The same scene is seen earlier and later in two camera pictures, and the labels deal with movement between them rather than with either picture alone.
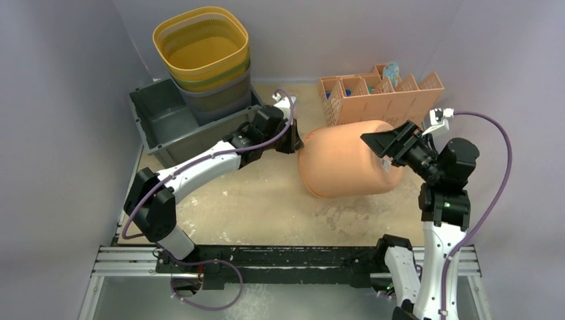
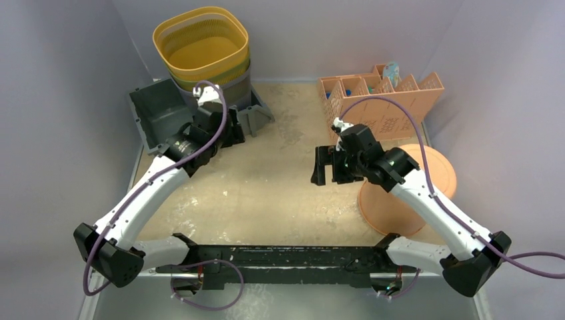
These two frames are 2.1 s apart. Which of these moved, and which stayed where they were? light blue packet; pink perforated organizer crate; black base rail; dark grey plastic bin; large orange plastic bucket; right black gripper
Moved: large orange plastic bucket; right black gripper
Stayed: pink perforated organizer crate; light blue packet; black base rail; dark grey plastic bin
